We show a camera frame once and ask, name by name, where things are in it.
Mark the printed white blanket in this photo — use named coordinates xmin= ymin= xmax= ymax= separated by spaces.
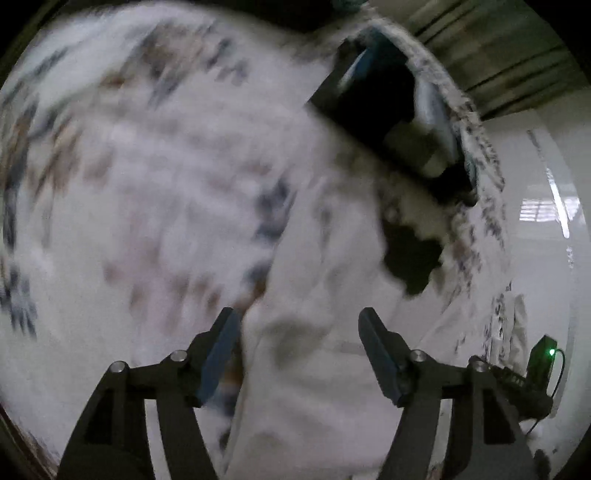
xmin=0 ymin=0 xmax=513 ymax=480

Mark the dark cloth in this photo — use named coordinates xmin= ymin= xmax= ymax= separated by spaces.
xmin=381 ymin=216 xmax=445 ymax=297

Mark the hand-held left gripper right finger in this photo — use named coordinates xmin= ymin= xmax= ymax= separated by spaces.
xmin=358 ymin=307 xmax=542 ymax=480

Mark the white small garment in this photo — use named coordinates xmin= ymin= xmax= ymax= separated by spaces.
xmin=221 ymin=157 xmax=467 ymax=480

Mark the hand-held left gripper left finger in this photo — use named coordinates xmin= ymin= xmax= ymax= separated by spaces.
xmin=58 ymin=307 xmax=243 ymax=480

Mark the black adapter with green light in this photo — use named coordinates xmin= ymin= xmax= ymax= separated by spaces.
xmin=525 ymin=336 xmax=559 ymax=398

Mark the black cable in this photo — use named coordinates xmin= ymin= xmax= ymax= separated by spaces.
xmin=526 ymin=348 xmax=567 ymax=435

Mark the black power strip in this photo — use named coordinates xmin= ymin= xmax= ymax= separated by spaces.
xmin=488 ymin=366 xmax=554 ymax=420

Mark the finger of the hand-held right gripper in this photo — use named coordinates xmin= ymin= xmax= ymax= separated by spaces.
xmin=339 ymin=25 xmax=387 ymax=90

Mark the grey-green curtain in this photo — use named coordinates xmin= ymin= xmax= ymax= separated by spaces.
xmin=369 ymin=0 xmax=583 ymax=121

